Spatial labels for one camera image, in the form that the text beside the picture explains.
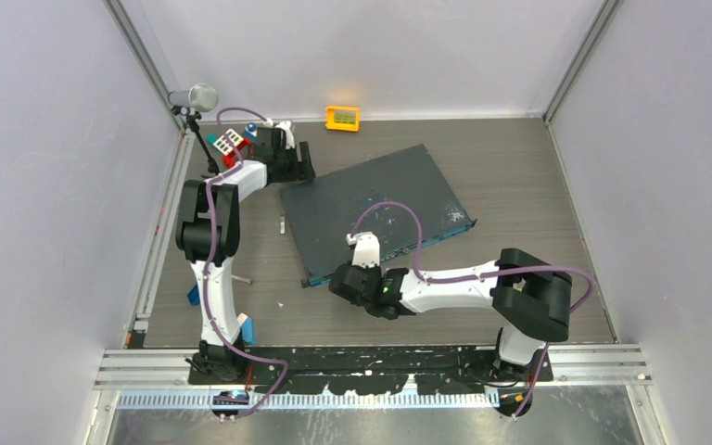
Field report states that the dark grey network switch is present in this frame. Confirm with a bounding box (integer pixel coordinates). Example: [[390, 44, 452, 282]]
[[280, 144, 476, 287]]

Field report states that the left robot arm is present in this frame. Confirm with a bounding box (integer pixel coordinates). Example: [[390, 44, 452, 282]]
[[175, 121, 315, 384]]

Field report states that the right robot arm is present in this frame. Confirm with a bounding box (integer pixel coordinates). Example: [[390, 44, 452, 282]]
[[329, 248, 572, 381]]

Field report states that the blue white toy brick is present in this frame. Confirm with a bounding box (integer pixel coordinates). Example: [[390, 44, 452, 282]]
[[241, 122, 258, 142]]

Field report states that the white window toy brick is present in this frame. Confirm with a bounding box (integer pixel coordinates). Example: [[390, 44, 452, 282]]
[[207, 129, 246, 156]]

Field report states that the silver SFP module front left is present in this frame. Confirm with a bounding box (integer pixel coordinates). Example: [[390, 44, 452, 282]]
[[231, 275, 253, 285]]

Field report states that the blue white wedge block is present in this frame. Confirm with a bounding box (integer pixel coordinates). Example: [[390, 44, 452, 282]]
[[237, 313, 255, 345]]

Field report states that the blue toy block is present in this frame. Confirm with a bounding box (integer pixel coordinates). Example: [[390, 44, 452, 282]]
[[186, 286, 200, 306]]

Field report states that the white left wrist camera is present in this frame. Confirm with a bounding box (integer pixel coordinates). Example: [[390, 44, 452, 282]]
[[263, 119, 296, 149]]

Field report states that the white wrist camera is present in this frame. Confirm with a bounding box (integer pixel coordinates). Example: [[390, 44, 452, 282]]
[[346, 232, 380, 268], [263, 119, 296, 149]]

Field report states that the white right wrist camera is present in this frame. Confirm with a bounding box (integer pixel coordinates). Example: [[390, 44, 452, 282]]
[[346, 232, 380, 268]]

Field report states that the red toy brick frame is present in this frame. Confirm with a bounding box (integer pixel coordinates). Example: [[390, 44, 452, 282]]
[[222, 145, 250, 170]]

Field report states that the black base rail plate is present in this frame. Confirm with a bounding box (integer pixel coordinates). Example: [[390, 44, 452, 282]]
[[186, 345, 553, 398]]

